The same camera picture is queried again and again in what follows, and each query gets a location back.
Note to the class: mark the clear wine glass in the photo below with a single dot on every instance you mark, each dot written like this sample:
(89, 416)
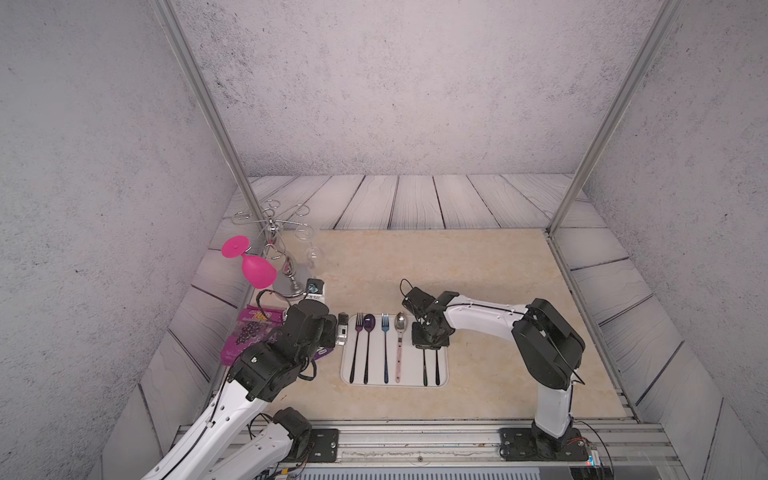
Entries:
(313, 252)

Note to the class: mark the pink plastic wine glass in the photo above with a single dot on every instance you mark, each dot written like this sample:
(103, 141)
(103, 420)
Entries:
(259, 272)

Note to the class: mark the right aluminium frame post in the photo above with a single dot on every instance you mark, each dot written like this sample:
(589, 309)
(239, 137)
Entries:
(643, 60)

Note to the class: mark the left aluminium frame post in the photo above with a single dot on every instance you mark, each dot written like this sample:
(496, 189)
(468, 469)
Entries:
(172, 27)

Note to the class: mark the pink Lot 100 gummy bag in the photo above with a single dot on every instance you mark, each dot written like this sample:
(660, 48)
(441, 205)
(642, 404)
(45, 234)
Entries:
(252, 326)

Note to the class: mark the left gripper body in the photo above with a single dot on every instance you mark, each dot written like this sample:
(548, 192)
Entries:
(331, 337)

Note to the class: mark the purple Fox's candy bag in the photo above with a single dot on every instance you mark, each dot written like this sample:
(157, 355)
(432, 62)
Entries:
(322, 352)

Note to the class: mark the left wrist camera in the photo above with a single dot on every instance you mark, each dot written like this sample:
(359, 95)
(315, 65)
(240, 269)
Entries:
(315, 290)

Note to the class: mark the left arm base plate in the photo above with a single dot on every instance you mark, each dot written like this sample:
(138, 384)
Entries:
(315, 446)

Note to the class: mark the pink handled silver spoon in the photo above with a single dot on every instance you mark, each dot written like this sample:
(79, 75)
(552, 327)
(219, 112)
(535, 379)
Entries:
(401, 325)

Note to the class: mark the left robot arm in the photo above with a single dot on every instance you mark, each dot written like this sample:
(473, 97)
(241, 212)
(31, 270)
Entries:
(255, 379)

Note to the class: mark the white plastic tray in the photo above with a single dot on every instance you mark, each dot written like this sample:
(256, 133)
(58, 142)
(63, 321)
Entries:
(411, 358)

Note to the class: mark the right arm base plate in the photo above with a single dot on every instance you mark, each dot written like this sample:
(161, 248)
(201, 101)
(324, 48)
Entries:
(532, 445)

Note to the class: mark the purple metal fork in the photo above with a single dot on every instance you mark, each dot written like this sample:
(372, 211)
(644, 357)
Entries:
(359, 327)

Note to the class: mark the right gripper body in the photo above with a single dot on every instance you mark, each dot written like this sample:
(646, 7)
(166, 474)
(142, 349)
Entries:
(423, 337)

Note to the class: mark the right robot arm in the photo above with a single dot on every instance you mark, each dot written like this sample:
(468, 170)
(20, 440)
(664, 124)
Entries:
(549, 346)

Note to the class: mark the aluminium front rail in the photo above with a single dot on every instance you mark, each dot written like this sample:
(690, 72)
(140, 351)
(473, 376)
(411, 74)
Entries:
(615, 446)

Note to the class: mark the blue handled fork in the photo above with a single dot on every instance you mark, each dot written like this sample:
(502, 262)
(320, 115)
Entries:
(385, 326)

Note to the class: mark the aluminium frame post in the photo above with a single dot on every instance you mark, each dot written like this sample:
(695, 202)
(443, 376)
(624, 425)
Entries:
(172, 27)
(643, 60)

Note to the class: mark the purple metal spoon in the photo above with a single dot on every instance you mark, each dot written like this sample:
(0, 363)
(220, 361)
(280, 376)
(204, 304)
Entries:
(369, 323)

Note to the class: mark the chrome glass holder stand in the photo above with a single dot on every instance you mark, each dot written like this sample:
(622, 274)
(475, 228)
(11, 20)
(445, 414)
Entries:
(272, 226)

